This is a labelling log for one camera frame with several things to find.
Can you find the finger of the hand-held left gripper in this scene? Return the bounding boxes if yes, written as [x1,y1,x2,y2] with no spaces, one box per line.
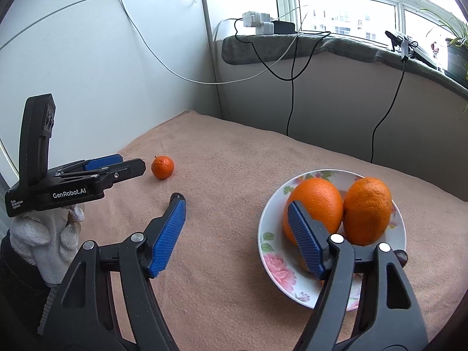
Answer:
[55,154,123,175]
[55,158,147,191]

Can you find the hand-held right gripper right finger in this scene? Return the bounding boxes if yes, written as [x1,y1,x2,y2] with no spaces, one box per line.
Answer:
[287,200,430,351]

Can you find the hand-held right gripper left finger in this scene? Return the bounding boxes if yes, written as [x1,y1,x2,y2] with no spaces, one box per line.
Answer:
[38,192,188,351]

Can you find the smooth round orange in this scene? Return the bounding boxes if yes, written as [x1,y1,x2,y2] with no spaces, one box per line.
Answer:
[283,178,344,247]

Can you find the mandarin with stem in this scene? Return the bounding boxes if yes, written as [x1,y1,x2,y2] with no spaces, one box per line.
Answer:
[151,156,175,180]

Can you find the white floral plate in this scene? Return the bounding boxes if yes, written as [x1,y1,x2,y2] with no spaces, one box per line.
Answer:
[258,169,407,312]

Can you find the large bumpy orange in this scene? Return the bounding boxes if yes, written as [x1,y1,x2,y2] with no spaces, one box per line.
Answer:
[343,177,393,246]

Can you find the person's left hand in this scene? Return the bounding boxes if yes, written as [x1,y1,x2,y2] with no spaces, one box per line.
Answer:
[9,205,86,288]

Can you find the white power adapters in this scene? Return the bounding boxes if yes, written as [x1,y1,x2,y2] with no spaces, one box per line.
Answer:
[242,11,272,27]

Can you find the potted spider plant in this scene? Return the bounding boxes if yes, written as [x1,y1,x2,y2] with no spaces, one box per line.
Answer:
[417,7,468,81]

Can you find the long white cable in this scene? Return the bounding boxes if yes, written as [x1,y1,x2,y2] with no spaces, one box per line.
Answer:
[116,0,304,85]

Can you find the black cable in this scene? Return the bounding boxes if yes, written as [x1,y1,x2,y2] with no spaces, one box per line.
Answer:
[371,56,406,164]
[234,15,331,137]

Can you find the white power cord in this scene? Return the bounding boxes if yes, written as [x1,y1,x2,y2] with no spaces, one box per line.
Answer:
[211,18,244,42]

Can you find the black clamp mount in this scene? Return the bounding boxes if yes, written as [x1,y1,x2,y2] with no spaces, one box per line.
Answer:
[385,30,419,61]

